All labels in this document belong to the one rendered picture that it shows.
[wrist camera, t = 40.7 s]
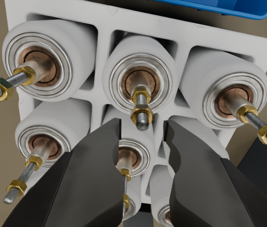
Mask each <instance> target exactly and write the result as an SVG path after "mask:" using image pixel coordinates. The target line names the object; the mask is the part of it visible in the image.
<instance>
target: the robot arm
mask: <svg viewBox="0 0 267 227"><path fill-rule="evenodd" d="M121 137H122V119H120V118H113V119H111V120H109V121H108V122H106V123H105V124H104V125H102V126H100V127H99V128H97V129H96V130H94V131H93V132H91V133H90V134H88V135H87V136H85V137H84V138H83V139H82V140H81V141H79V142H78V143H77V144H76V145H75V147H74V148H73V149H72V150H71V151H70V152H64V153H63V154H62V156H61V157H60V158H59V159H58V160H57V161H56V162H55V163H54V164H53V165H52V166H51V167H50V169H49V170H48V171H47V172H46V173H45V174H44V175H43V176H42V177H41V178H40V179H39V181H38V182H37V183H36V184H35V185H34V186H33V187H32V188H31V189H30V190H29V191H28V192H27V194H26V195H25V196H24V197H23V198H22V199H21V200H20V201H19V203H18V204H17V205H16V206H15V208H14V209H13V211H12V212H11V213H10V215H9V216H8V217H7V219H6V221H5V222H4V224H3V225H2V227H117V226H119V225H120V223H121V222H122V218H123V182H122V174H121V172H120V171H119V170H118V169H117V168H116V164H117V163H118V161H119V140H121ZM163 141H164V142H166V144H167V145H168V146H169V148H170V154H169V160H168V163H169V165H170V166H171V167H172V169H173V171H174V173H175V175H174V179H173V183H172V189H171V193H170V198H169V208H170V220H171V223H172V225H173V226H174V227H267V197H266V196H265V195H264V194H263V193H262V192H261V191H260V190H259V189H258V188H257V187H256V186H255V185H254V184H253V183H252V182H251V181H250V180H249V179H248V178H247V177H246V176H245V175H244V174H243V173H242V172H241V171H240V170H239V169H238V168H237V167H236V166H235V165H234V164H233V163H232V162H231V161H230V160H229V159H228V158H221V157H220V156H219V155H218V154H217V153H216V152H215V151H214V150H213V149H212V148H211V147H210V146H209V145H208V144H207V143H205V142H204V141H203V140H201V139H200V138H199V137H197V136H196V135H195V134H193V133H191V132H190V131H188V130H187V129H185V128H184V127H183V126H181V125H180V124H178V123H176V122H175V121H173V120H164V121H163Z"/></svg>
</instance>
